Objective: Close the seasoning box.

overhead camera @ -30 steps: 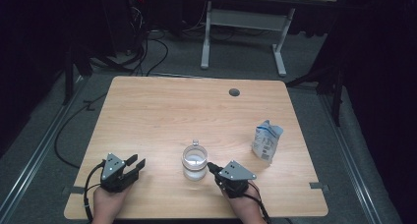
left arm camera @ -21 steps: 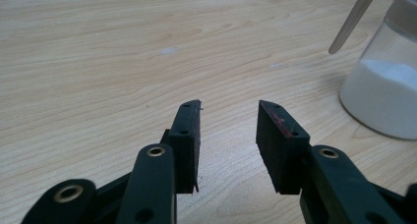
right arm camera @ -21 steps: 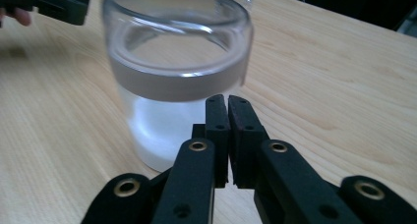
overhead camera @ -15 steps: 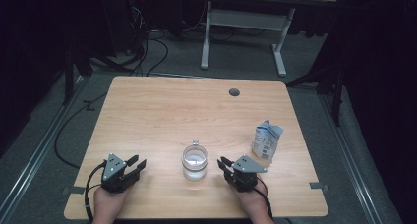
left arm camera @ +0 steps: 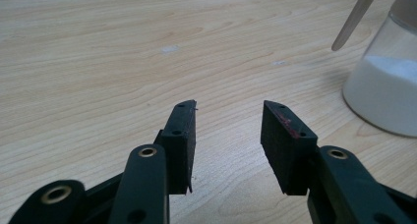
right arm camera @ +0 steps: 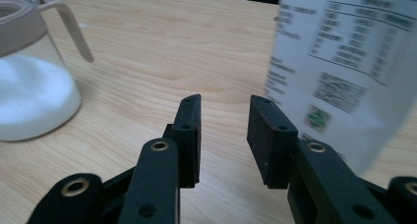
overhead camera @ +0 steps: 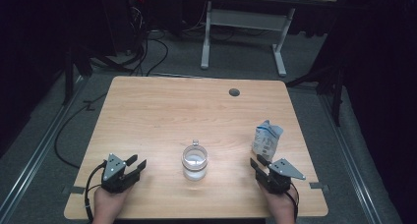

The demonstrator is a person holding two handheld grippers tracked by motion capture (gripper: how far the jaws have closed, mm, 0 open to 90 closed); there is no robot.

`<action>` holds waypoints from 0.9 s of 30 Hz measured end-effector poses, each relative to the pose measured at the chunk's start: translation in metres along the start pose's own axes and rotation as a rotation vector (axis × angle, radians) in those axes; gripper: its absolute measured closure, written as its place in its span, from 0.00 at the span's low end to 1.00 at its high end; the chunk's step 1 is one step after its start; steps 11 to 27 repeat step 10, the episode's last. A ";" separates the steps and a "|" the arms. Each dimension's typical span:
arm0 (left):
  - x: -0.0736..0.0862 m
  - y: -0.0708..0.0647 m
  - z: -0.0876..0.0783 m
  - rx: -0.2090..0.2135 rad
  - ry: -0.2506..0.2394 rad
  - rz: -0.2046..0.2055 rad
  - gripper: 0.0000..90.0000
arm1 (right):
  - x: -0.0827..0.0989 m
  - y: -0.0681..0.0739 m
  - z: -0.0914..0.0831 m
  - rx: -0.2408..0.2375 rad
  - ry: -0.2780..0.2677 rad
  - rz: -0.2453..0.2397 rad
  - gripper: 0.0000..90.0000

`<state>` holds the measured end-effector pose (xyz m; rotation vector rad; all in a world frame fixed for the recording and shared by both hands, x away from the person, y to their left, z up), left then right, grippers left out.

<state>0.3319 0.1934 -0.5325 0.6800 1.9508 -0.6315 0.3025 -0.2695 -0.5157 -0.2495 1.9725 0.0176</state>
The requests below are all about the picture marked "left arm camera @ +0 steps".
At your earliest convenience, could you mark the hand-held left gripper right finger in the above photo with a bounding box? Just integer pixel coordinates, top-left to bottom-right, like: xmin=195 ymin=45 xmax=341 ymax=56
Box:
xmin=260 ymin=99 xmax=319 ymax=196

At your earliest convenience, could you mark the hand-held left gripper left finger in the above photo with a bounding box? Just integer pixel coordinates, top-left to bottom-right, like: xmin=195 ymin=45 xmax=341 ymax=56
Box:
xmin=153 ymin=98 xmax=198 ymax=196

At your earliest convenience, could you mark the clear jar with hinged lid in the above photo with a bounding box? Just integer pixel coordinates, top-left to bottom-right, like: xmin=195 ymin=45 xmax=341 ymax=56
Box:
xmin=330 ymin=0 xmax=417 ymax=139

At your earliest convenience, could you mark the white salt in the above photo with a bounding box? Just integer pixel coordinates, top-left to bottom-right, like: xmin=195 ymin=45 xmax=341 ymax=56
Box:
xmin=342 ymin=55 xmax=417 ymax=138

